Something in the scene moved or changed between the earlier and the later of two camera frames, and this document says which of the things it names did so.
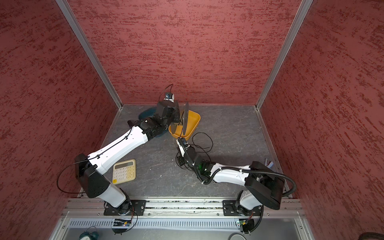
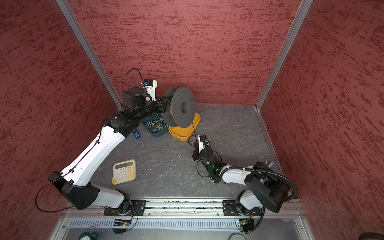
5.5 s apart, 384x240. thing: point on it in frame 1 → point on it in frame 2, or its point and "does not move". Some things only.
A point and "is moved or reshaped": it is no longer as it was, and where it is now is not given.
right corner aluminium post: [302, 11] does not move
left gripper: [176, 112] → [162, 104]
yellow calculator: [124, 171] does not move
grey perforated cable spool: [174, 126] is moved or reshaped
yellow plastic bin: [193, 119] does not move
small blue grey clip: [269, 164] does not move
